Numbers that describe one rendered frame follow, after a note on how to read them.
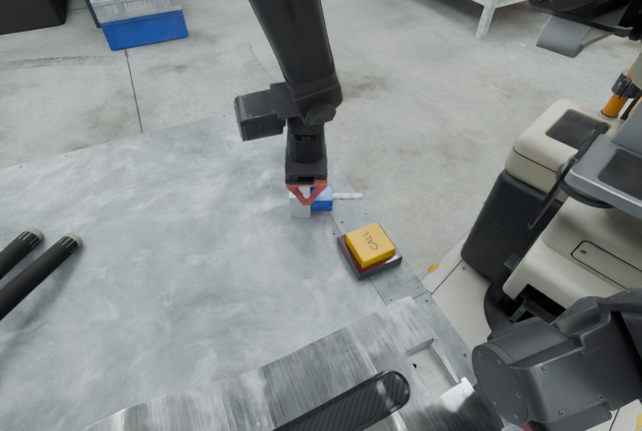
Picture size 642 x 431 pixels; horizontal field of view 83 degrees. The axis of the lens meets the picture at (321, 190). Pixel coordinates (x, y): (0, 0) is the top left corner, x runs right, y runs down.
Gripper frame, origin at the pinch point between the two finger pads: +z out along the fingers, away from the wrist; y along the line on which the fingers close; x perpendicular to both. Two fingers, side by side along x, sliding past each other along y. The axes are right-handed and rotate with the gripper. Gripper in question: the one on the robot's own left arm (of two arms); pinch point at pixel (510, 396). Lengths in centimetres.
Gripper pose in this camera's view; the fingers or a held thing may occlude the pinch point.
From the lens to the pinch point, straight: 53.8
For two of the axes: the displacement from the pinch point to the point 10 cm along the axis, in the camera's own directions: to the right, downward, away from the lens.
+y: 3.0, 7.0, -6.5
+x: 9.5, -2.1, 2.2
